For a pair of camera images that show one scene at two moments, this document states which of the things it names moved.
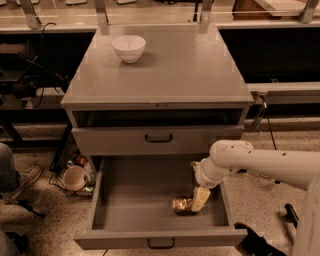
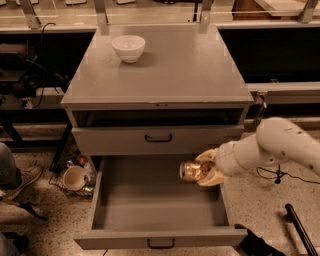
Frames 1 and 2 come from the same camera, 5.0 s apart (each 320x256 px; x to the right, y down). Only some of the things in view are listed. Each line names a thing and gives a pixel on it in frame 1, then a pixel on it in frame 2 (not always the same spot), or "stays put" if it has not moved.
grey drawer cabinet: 155,90 stays put
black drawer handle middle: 161,247 stays put
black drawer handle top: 159,140 stays put
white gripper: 201,174 → 226,160
